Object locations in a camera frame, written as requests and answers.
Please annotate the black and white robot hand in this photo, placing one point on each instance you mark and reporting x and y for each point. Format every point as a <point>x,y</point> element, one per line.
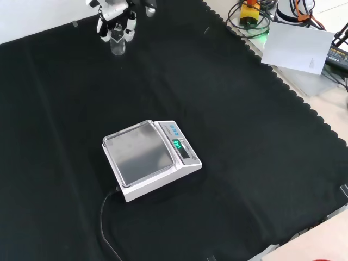
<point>114,8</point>

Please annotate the small clear glass beaker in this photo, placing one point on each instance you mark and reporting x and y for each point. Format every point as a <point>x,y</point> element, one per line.
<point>118,46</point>

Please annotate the clear cloth clip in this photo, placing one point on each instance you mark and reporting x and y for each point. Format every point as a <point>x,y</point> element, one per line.
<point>74,24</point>
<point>212,258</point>
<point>344,190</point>

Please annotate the yellow stop button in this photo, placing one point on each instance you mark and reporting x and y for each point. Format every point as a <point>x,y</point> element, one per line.
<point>248,13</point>

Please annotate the white electronic balance steel pan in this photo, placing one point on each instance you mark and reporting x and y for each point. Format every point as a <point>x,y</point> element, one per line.
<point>144,155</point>

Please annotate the black bench cloth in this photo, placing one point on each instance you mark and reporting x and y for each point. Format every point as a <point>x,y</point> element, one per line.
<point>244,136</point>

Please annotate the white paper board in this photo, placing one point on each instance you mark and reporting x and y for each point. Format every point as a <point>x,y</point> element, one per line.
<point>296,46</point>

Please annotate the black power adapter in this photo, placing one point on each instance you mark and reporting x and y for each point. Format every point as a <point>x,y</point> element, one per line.
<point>337,55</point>

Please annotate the black tripod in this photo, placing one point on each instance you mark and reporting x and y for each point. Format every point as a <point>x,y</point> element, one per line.
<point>341,35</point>

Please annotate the beige side table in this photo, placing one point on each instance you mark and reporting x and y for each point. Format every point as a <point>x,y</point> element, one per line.
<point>312,242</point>

